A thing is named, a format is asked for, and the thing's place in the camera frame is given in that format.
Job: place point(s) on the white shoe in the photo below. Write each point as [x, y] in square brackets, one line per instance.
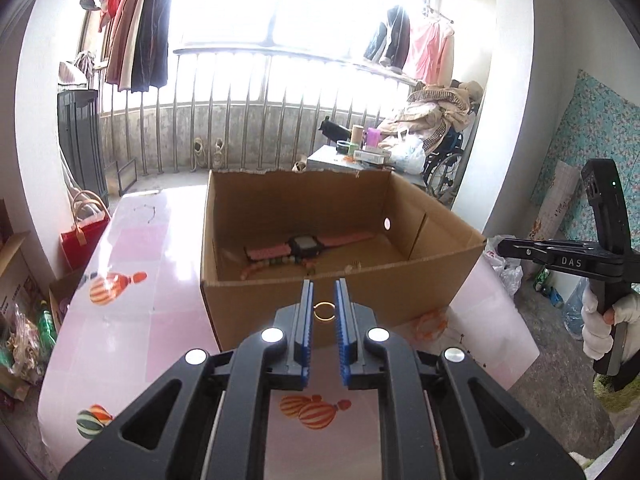
[218, 152]
[198, 154]

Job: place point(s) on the dark grey cabinet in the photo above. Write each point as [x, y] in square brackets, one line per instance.
[82, 150]

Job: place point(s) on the white plastic bag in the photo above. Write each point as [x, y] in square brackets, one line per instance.
[407, 155]

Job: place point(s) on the green plastic bottle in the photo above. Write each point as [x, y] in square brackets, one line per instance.
[47, 322]

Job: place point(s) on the beige sandals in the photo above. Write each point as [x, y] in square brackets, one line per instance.
[301, 164]

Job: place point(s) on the beige cylinder container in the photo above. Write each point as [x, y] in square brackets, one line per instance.
[357, 134]

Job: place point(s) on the pink hanging garment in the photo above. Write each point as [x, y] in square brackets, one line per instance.
[430, 52]

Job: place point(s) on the dark hanging jacket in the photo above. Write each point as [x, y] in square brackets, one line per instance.
[387, 37]

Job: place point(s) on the crumpled plastic bag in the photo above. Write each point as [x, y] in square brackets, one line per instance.
[505, 265]

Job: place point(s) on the metal balcony railing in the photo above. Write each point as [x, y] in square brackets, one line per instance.
[225, 110]

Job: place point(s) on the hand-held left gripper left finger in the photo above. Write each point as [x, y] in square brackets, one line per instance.
[306, 335]

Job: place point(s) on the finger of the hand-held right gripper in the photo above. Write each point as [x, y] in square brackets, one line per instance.
[570, 245]
[530, 255]

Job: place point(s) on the fluffy green cloth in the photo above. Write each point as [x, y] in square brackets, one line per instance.
[612, 392]

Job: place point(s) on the brown hanging garment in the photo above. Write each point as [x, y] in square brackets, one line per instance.
[125, 35]

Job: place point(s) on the floral quilt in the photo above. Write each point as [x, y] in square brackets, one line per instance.
[600, 120]

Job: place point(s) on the pink printed tablecloth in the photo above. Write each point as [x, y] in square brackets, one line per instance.
[150, 320]

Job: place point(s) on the red tote bag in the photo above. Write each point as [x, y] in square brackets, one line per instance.
[85, 240]

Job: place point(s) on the person's right hand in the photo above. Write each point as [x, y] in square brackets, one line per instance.
[595, 330]

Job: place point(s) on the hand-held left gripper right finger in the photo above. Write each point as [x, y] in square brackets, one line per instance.
[342, 335]

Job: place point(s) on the clear bag of clutter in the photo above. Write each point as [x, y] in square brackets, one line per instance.
[27, 345]

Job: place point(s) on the checked cloth bundle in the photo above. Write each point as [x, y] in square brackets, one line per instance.
[91, 64]

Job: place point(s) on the framed panel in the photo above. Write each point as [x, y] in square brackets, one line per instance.
[127, 176]

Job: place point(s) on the grey metal side cabinet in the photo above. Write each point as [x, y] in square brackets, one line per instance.
[325, 157]

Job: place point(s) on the wheelchair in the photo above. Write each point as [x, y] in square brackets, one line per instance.
[445, 170]

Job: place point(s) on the rolled floral poster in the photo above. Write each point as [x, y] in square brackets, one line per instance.
[557, 200]

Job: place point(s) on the large cardboard box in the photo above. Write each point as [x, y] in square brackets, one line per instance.
[260, 310]

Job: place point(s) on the folded white bedding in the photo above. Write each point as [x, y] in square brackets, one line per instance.
[72, 72]

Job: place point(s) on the white flat boxes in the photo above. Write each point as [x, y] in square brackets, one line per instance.
[375, 156]

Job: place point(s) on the pile of beige clothes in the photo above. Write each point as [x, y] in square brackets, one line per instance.
[435, 110]

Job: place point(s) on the pink cup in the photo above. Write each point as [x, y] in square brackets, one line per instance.
[373, 137]

